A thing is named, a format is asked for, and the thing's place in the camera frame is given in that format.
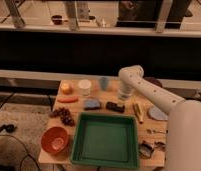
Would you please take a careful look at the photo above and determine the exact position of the white cup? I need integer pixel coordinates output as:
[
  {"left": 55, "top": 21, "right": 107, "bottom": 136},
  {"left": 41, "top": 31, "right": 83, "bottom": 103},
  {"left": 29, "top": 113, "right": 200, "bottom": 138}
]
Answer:
[{"left": 78, "top": 79, "right": 92, "bottom": 96}]

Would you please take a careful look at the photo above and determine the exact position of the black tool right edge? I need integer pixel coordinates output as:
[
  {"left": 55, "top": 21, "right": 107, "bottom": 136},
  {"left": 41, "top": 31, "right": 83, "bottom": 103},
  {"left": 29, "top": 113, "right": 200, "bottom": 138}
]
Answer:
[{"left": 154, "top": 142, "right": 165, "bottom": 150}]

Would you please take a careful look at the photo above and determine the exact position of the green plastic tray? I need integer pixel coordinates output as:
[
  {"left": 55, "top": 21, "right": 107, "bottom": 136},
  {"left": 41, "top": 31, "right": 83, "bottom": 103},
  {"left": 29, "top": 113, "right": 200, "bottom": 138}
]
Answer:
[{"left": 70, "top": 113, "right": 140, "bottom": 170}]

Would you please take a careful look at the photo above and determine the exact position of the yellow orange fruit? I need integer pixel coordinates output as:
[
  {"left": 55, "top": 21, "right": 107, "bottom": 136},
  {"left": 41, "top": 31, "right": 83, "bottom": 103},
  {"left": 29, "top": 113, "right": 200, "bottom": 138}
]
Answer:
[{"left": 60, "top": 83, "right": 72, "bottom": 94}]

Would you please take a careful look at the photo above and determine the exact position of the metal fork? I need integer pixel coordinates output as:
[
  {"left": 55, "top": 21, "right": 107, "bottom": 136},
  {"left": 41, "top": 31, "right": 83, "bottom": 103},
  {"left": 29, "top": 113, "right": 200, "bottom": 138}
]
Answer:
[{"left": 147, "top": 129, "right": 166, "bottom": 134}]

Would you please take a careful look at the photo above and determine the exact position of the orange bowl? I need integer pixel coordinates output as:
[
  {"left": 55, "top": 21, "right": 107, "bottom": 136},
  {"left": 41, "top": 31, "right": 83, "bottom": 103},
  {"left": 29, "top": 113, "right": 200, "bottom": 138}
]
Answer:
[{"left": 41, "top": 126, "right": 69, "bottom": 155}]

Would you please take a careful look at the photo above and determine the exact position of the dark bowl in background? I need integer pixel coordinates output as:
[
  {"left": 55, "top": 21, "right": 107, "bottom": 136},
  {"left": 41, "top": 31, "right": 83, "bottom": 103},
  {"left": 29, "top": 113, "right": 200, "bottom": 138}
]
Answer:
[{"left": 51, "top": 15, "right": 62, "bottom": 25}]

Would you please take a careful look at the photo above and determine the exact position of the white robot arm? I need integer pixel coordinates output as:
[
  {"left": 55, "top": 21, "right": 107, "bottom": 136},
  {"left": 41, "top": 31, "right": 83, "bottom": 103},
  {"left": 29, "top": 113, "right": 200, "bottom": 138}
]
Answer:
[{"left": 118, "top": 65, "right": 201, "bottom": 171}]

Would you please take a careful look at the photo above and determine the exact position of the black eraser block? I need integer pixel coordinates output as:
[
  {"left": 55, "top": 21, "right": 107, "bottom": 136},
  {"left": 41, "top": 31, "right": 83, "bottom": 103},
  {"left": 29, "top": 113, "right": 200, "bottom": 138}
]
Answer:
[{"left": 106, "top": 102, "right": 125, "bottom": 113}]

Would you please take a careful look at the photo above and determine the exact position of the blue sponge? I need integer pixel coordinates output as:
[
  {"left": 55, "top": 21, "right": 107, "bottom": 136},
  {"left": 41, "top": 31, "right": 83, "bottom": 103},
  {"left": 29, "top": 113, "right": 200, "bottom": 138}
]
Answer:
[{"left": 84, "top": 99, "right": 101, "bottom": 110}]

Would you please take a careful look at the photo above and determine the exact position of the black cable on floor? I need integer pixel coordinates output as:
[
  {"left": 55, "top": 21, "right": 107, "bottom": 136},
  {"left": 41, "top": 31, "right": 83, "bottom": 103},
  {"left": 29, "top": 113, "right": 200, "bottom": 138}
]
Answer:
[{"left": 0, "top": 123, "right": 42, "bottom": 171}]

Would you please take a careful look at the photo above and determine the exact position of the dark grape bunch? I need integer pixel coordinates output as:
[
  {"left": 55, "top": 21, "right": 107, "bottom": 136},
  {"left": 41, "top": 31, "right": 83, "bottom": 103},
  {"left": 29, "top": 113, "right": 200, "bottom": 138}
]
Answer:
[{"left": 49, "top": 107, "right": 75, "bottom": 126}]

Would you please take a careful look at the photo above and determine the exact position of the orange carrot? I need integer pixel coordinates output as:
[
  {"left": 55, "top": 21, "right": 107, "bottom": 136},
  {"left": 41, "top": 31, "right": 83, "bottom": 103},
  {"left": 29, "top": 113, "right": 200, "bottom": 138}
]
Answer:
[{"left": 57, "top": 97, "right": 78, "bottom": 103}]

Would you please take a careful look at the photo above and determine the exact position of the blue grey plate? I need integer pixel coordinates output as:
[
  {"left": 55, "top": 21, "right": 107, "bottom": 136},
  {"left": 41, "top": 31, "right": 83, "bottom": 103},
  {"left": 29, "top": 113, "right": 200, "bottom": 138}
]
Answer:
[{"left": 148, "top": 106, "right": 168, "bottom": 121}]

